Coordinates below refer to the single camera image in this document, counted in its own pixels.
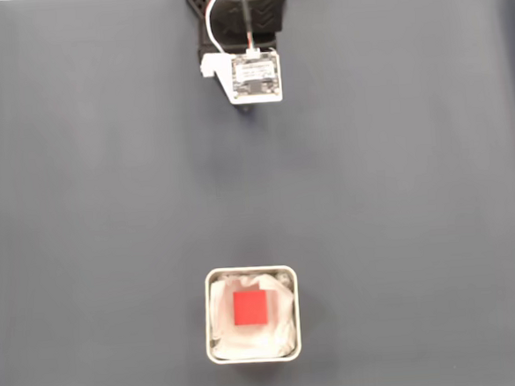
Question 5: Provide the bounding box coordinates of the camera board on white mount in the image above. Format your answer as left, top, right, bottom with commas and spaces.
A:
198, 46, 285, 108

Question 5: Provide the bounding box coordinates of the white square box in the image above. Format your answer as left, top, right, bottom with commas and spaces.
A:
200, 262, 304, 367

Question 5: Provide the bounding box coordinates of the grey table mat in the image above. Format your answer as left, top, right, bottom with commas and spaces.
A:
0, 0, 515, 386

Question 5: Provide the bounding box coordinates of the white tissue paper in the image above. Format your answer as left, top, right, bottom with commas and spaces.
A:
206, 266, 300, 364

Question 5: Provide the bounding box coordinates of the red white black servo wire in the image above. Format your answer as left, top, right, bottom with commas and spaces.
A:
203, 0, 235, 56

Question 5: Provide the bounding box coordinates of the red cube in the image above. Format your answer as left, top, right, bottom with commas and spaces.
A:
232, 289, 270, 327

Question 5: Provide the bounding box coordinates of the black camera cable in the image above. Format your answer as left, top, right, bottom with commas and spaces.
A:
237, 0, 258, 54

